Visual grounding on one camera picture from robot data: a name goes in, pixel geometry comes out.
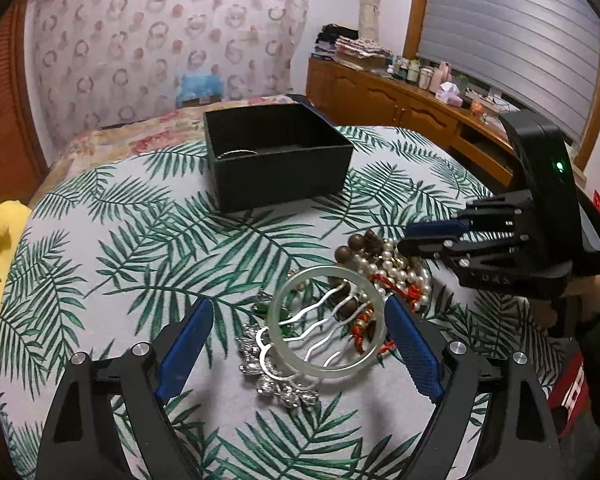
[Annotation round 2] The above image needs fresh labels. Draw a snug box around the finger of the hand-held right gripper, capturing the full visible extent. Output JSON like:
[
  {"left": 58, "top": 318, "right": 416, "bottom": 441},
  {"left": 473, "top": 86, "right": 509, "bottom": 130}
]
[
  {"left": 404, "top": 191, "right": 531, "bottom": 242},
  {"left": 396, "top": 232, "right": 537, "bottom": 289}
]

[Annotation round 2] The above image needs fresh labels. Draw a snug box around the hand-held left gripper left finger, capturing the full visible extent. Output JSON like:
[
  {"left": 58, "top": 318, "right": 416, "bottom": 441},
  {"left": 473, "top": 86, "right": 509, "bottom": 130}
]
[{"left": 34, "top": 299, "right": 216, "bottom": 480}]

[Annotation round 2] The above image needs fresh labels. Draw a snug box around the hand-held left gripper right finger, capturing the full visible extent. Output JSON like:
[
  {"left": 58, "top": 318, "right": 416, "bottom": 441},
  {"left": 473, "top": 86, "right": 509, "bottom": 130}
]
[{"left": 385, "top": 293, "right": 564, "bottom": 480}]

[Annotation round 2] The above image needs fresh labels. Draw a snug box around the pearl necklace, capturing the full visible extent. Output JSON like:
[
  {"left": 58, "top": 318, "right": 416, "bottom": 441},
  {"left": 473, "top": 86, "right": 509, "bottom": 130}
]
[{"left": 357, "top": 239, "right": 434, "bottom": 307}]

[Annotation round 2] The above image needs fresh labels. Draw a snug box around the pale jade bangle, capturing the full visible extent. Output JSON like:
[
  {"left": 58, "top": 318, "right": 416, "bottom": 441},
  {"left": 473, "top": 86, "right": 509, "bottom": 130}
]
[{"left": 267, "top": 265, "right": 385, "bottom": 379}]

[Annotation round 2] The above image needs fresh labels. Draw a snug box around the black jewelry box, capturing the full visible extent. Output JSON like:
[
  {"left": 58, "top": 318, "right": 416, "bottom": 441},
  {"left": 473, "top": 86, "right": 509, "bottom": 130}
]
[{"left": 202, "top": 102, "right": 355, "bottom": 213}]

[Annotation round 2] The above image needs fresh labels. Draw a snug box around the person's right hand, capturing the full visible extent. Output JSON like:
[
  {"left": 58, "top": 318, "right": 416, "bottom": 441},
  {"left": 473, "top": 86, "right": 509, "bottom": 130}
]
[{"left": 532, "top": 265, "right": 600, "bottom": 338}]

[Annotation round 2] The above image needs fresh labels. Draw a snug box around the green gem brooch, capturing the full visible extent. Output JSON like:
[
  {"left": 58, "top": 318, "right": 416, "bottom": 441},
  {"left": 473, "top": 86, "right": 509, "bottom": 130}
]
[{"left": 251, "top": 289, "right": 295, "bottom": 342}]

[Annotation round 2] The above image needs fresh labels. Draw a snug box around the leaf print tablecloth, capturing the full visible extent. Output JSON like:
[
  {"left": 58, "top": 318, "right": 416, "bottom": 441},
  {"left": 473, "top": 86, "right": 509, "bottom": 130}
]
[{"left": 0, "top": 124, "right": 581, "bottom": 480}]

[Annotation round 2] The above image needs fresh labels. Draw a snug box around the silver hair comb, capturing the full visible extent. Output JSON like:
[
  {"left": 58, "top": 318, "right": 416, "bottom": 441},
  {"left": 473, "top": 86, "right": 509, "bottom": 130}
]
[{"left": 236, "top": 284, "right": 377, "bottom": 409}]

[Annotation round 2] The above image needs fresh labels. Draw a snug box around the pink tissue box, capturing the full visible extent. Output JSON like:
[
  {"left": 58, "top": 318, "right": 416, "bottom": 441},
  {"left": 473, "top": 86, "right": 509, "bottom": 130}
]
[{"left": 434, "top": 81, "right": 465, "bottom": 107}]

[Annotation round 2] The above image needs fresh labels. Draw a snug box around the wooden cabinet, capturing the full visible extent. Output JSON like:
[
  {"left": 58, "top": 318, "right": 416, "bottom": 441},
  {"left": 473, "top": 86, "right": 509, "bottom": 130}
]
[{"left": 306, "top": 56, "right": 527, "bottom": 187}]

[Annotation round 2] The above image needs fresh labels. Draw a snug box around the row of cosmetic bottles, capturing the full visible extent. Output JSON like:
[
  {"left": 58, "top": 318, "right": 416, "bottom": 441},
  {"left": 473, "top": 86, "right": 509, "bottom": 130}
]
[{"left": 391, "top": 56, "right": 454, "bottom": 94}]

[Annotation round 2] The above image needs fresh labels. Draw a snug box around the red printed bag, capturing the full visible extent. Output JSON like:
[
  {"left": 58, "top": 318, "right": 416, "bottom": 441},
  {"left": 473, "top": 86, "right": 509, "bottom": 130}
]
[{"left": 549, "top": 349, "right": 590, "bottom": 437}]

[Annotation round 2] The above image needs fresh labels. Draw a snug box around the grey window blind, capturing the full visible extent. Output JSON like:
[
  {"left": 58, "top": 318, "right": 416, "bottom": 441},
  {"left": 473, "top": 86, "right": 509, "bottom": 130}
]
[{"left": 416, "top": 0, "right": 600, "bottom": 147}]

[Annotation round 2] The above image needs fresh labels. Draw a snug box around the stack of folded clothes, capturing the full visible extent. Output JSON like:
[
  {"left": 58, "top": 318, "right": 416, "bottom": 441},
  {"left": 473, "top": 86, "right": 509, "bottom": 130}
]
[{"left": 311, "top": 23, "right": 394, "bottom": 69}]

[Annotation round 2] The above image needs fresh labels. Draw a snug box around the yellow plush toy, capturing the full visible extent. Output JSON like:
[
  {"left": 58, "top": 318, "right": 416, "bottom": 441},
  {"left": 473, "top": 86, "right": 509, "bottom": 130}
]
[{"left": 0, "top": 196, "right": 32, "bottom": 362}]

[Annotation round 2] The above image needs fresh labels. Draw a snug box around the cream lace curtain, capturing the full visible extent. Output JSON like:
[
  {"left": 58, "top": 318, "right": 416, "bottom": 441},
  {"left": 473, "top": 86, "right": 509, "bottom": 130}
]
[{"left": 356, "top": 0, "right": 387, "bottom": 42}]

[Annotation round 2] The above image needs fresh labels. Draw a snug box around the blue plush toy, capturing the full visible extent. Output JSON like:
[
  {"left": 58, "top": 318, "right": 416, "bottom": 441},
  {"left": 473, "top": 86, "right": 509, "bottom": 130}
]
[{"left": 174, "top": 70, "right": 227, "bottom": 107}]

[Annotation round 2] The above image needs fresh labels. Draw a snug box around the red bead bracelet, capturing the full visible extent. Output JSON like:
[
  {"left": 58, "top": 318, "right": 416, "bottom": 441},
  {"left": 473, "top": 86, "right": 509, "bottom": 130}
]
[{"left": 349, "top": 269, "right": 432, "bottom": 357}]

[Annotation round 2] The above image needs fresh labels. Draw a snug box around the brown wooden bead bracelet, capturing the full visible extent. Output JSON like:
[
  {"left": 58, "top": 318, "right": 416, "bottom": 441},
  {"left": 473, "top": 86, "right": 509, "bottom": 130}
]
[{"left": 334, "top": 229, "right": 387, "bottom": 267}]

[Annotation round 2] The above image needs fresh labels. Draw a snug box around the wooden window frame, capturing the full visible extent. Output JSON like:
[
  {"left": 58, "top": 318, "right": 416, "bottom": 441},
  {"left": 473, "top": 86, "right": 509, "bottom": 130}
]
[{"left": 401, "top": 0, "right": 600, "bottom": 172}]

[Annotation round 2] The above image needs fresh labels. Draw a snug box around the ring patterned sheet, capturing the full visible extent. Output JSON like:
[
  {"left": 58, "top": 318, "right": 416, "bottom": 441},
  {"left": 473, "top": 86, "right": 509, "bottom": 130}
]
[{"left": 26, "top": 0, "right": 312, "bottom": 147}]

